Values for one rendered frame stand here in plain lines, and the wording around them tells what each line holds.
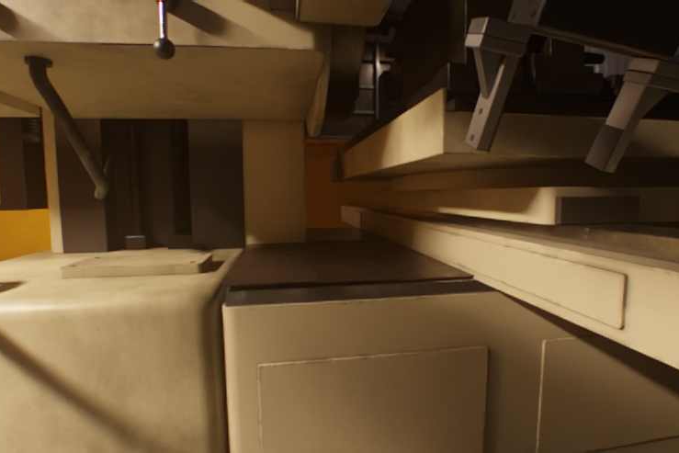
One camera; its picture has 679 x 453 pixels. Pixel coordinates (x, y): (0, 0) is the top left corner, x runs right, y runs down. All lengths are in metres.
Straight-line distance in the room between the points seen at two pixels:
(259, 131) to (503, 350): 1.01
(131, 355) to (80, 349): 0.09
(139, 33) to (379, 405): 0.85
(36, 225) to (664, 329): 3.62
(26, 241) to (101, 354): 2.88
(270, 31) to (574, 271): 0.63
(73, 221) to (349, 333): 1.05
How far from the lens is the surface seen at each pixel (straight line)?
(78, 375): 0.89
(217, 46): 0.74
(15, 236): 3.73
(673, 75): 0.44
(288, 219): 1.34
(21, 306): 0.91
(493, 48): 0.34
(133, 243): 1.48
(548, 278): 0.67
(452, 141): 0.60
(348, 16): 0.73
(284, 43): 0.74
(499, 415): 1.01
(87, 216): 1.49
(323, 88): 0.90
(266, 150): 1.35
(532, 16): 0.35
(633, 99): 0.43
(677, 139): 0.87
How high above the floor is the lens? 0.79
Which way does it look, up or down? 5 degrees down
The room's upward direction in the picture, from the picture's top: 1 degrees counter-clockwise
